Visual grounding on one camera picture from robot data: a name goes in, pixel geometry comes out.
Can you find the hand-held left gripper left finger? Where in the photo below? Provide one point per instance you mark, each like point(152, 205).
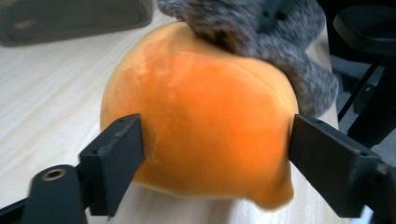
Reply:
point(115, 161)

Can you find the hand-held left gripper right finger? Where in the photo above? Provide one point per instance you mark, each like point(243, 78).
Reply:
point(336, 168)

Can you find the grey fluffy cloth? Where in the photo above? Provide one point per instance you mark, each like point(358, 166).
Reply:
point(236, 28)

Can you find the orange plush toy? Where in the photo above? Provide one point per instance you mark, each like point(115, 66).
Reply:
point(211, 124)

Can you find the clear grey storage box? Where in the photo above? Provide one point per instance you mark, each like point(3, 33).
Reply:
point(77, 18)

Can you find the black chair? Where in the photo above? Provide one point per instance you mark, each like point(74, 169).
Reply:
point(373, 37)

